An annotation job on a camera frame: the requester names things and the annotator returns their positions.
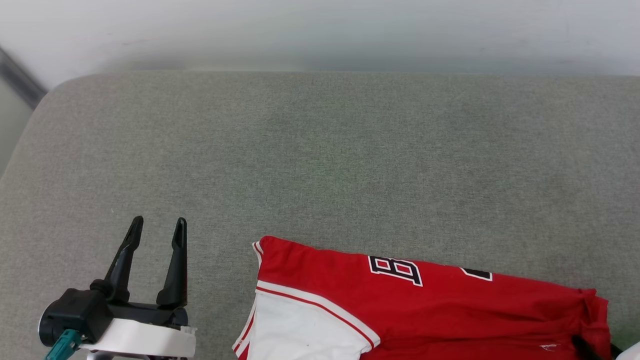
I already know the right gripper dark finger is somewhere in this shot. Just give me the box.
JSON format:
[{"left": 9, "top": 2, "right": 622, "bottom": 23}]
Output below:
[{"left": 571, "top": 335, "right": 601, "bottom": 359}]

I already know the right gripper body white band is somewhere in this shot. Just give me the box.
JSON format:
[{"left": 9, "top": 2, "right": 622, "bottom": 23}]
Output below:
[{"left": 614, "top": 341, "right": 640, "bottom": 360}]

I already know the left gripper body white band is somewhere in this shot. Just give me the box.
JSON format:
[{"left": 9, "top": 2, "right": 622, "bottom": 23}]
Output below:
[{"left": 80, "top": 301, "right": 197, "bottom": 360}]

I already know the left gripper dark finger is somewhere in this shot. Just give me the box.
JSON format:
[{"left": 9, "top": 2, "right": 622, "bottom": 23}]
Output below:
[
  {"left": 156, "top": 217, "right": 189, "bottom": 308},
  {"left": 90, "top": 216, "right": 145, "bottom": 303}
]

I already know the red white baseball jersey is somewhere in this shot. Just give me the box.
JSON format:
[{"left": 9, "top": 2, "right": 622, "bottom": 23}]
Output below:
[{"left": 232, "top": 235, "right": 613, "bottom": 360}]

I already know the grey fabric sofa cushion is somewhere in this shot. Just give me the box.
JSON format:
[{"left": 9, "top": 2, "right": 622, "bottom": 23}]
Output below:
[{"left": 0, "top": 70, "right": 640, "bottom": 360}]

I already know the teal cable connector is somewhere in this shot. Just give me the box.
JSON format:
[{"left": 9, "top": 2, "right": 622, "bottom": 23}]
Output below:
[{"left": 45, "top": 329, "right": 83, "bottom": 360}]

